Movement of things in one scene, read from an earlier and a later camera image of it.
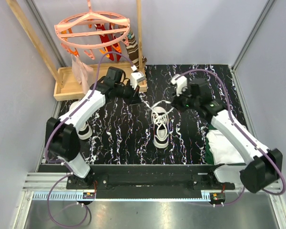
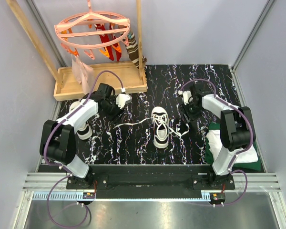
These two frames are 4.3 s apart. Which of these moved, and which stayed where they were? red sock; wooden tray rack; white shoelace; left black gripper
Moved: white shoelace; left black gripper
Stayed: red sock; wooden tray rack
